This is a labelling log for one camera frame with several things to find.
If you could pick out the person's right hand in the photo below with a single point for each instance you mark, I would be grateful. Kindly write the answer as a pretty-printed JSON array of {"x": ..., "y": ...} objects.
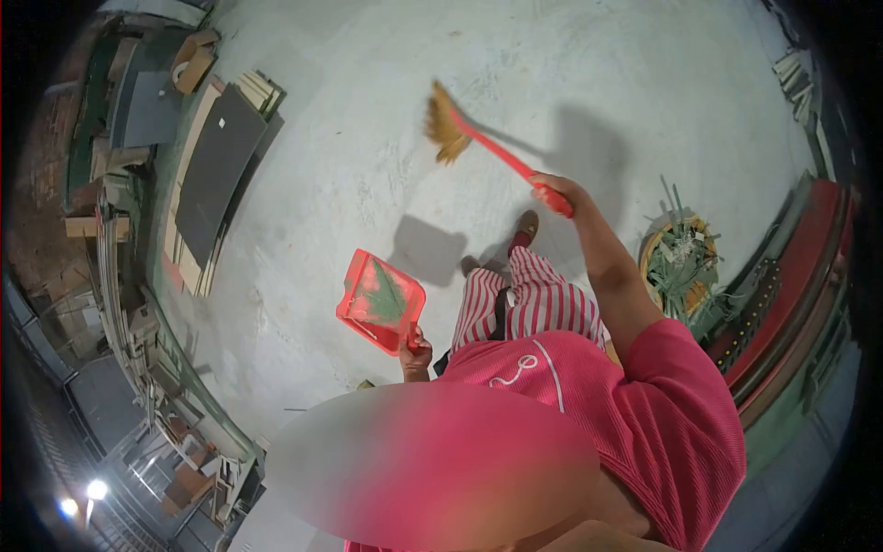
[{"x": 555, "y": 190}]

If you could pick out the person's left hand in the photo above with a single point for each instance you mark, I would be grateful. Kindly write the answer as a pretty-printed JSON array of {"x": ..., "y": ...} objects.
[{"x": 416, "y": 357}]

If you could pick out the person's left fingers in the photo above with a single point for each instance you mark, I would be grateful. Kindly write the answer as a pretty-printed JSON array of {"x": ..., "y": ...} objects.
[{"x": 416, "y": 343}]

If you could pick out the person's right fingers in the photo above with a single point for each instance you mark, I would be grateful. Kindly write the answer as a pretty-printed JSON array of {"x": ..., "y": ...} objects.
[{"x": 548, "y": 185}]

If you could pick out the red plastic dustpan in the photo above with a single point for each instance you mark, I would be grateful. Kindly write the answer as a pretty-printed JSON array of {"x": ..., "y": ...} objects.
[{"x": 379, "y": 300}]

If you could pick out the green debris in dustpan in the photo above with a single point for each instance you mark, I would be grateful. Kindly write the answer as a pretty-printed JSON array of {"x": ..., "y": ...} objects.
[{"x": 384, "y": 298}]

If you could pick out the person's legs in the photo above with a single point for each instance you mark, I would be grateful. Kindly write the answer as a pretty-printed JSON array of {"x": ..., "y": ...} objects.
[{"x": 524, "y": 290}]

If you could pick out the round basket of green scraps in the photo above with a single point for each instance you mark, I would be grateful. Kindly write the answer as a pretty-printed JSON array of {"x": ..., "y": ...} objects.
[{"x": 679, "y": 262}]

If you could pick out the person's body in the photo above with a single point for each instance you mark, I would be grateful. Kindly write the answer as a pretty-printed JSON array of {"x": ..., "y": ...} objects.
[{"x": 586, "y": 428}]

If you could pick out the pile of wood offcuts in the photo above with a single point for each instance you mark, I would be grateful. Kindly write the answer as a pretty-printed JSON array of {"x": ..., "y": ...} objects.
[{"x": 186, "y": 421}]

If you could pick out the dark grey board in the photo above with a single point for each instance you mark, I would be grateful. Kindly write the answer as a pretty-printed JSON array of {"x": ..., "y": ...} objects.
[{"x": 219, "y": 172}]

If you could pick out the red and green machine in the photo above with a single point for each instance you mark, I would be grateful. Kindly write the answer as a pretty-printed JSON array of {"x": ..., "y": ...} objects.
[{"x": 786, "y": 297}]

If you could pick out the stack of wooden boards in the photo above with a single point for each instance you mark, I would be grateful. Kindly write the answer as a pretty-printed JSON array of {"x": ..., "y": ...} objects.
[{"x": 200, "y": 186}]

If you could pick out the grey flat panel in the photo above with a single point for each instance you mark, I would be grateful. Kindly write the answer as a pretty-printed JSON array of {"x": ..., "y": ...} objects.
[{"x": 148, "y": 109}]

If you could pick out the open cardboard box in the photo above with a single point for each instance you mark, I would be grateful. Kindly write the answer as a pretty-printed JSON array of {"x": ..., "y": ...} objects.
[{"x": 193, "y": 61}]

